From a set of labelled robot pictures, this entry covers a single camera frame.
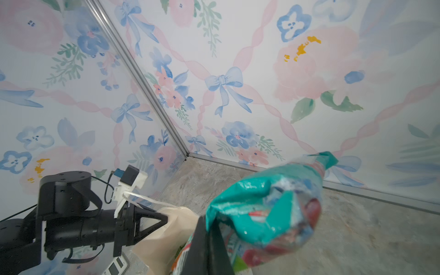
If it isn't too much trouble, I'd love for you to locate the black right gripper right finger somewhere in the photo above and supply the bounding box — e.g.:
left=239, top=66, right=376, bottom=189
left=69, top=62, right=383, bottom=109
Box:
left=207, top=221, right=234, bottom=275

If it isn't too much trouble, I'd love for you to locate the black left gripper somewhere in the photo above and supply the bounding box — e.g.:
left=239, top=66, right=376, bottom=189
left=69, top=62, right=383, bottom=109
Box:
left=113, top=205, right=168, bottom=257

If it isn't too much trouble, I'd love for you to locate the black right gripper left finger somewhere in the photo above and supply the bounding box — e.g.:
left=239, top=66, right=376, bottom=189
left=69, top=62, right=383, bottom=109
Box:
left=181, top=216, right=208, bottom=275

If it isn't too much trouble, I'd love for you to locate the white printed paper bag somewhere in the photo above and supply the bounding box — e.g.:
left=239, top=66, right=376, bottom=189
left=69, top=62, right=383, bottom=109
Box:
left=131, top=201, right=199, bottom=275

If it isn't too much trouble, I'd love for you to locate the teal snack packet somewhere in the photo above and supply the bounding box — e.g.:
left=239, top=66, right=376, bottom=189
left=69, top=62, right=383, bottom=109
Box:
left=205, top=151, right=338, bottom=272

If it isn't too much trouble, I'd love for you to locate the orange Fox's candy packet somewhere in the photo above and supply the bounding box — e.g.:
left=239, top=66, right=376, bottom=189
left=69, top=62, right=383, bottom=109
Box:
left=170, top=236, right=193, bottom=275

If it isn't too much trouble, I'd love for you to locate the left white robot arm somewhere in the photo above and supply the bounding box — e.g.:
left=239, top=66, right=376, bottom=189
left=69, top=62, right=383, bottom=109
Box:
left=1, top=171, right=168, bottom=275

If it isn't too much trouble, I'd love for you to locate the white calculator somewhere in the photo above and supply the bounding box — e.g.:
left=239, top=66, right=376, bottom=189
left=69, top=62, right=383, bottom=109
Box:
left=103, top=254, right=129, bottom=275

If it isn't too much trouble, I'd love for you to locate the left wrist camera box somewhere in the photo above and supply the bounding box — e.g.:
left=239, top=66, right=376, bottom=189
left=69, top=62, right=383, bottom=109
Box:
left=112, top=165, right=148, bottom=218

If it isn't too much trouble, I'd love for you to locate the aluminium frame corner post left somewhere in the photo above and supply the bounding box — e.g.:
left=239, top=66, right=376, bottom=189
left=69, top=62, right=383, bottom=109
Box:
left=85, top=0, right=190, bottom=159

